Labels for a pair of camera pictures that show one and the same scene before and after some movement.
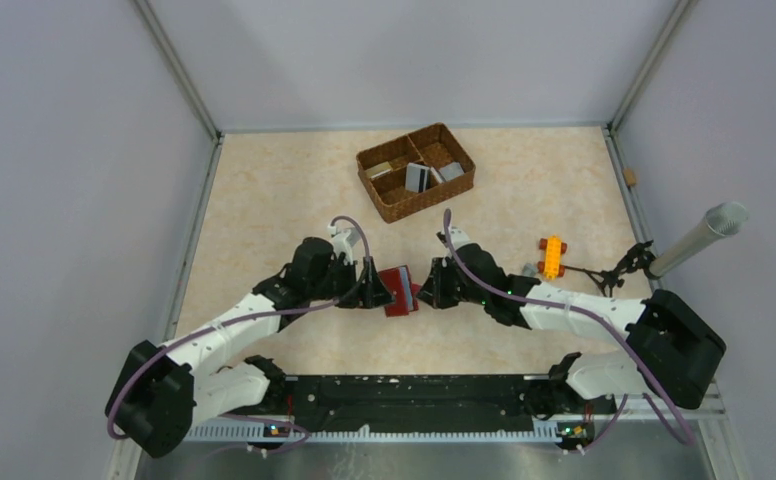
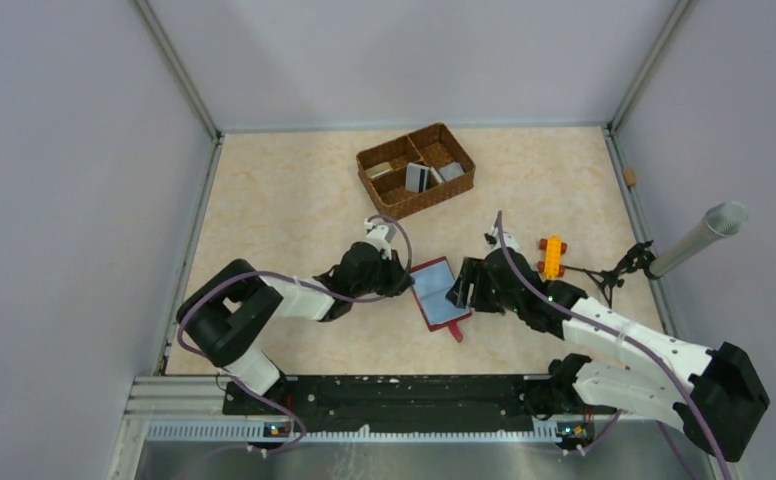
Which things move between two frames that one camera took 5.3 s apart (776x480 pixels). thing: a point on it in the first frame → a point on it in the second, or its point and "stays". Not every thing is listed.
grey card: x=452 y=170 stays
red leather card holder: x=399 y=281 → x=431 y=281
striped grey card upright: x=417 y=178 stays
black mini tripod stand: x=636 y=258 stays
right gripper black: x=433 y=293 → x=472 y=269
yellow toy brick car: x=551 y=266 stays
